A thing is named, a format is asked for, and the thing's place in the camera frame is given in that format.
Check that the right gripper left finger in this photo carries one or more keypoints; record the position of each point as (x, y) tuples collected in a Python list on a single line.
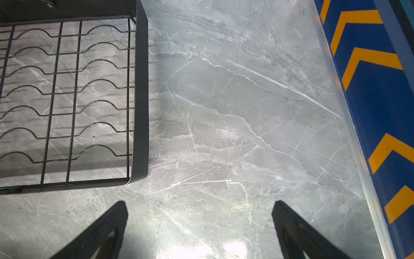
[(102, 239)]

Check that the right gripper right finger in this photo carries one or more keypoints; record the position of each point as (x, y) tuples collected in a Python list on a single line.
[(298, 239)]

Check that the black wire dish rack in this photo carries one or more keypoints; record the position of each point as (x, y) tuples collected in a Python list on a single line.
[(74, 95)]

